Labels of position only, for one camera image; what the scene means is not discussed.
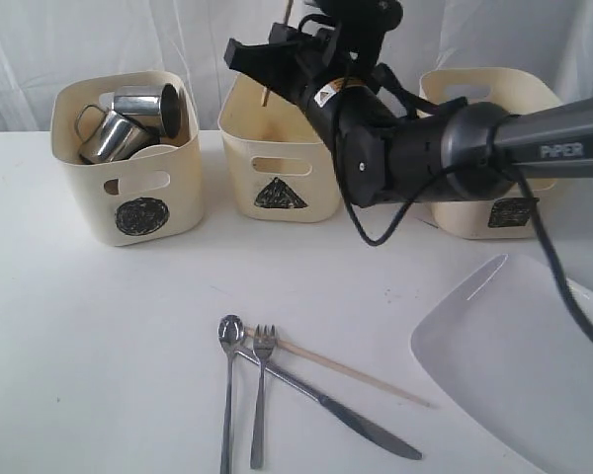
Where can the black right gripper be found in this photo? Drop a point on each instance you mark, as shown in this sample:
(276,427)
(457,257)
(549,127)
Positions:
(330,54)

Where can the wooden chopstick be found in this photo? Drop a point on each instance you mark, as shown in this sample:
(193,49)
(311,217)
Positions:
(353,373)
(285,21)

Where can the steel mug with round handle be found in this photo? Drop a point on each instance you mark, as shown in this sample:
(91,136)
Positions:
(153,106)

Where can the white ceramic bowl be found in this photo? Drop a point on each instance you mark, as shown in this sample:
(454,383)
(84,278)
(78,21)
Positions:
(153,150)

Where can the steel mug with wire handle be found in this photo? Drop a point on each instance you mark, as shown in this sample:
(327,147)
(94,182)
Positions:
(114,138)

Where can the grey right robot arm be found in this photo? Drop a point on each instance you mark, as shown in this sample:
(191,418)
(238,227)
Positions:
(389,145)

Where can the cream bin with triangle mark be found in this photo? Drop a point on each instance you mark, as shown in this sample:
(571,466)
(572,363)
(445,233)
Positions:
(278,167)

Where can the cream bin with circle mark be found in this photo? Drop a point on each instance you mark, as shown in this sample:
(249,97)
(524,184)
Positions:
(149,196)

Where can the cream bin with square mark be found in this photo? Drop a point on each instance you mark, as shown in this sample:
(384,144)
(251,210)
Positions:
(518,92)

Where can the small steel spoon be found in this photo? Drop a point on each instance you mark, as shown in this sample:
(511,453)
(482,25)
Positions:
(231,334)

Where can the small steel fork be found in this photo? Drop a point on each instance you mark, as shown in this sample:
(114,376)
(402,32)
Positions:
(264,342)

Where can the white backdrop curtain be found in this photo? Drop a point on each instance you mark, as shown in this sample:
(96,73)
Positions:
(48,45)

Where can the white rectangular plate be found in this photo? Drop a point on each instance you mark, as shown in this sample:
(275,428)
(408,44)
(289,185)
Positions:
(504,348)

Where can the steel table knife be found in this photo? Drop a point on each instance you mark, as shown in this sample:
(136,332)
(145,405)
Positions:
(351,419)

